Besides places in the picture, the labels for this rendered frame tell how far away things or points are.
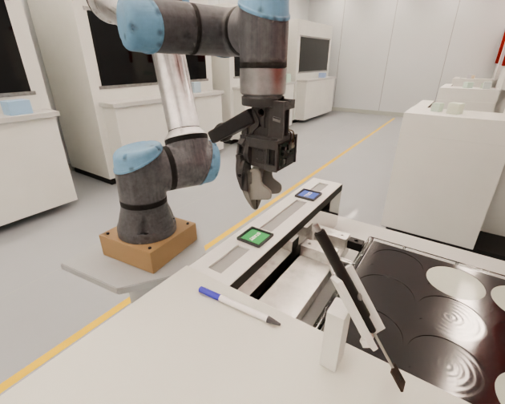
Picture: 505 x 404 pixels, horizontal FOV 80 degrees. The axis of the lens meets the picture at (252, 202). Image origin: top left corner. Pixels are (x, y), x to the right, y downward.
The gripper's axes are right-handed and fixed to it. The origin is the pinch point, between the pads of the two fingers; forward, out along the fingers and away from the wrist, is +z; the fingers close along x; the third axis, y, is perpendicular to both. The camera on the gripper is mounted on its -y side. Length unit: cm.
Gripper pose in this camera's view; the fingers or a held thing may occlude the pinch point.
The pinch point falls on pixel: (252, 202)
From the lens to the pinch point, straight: 59.8
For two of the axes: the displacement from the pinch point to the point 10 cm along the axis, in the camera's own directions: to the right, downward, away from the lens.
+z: 0.0, 9.0, 4.3
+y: 8.2, 2.4, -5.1
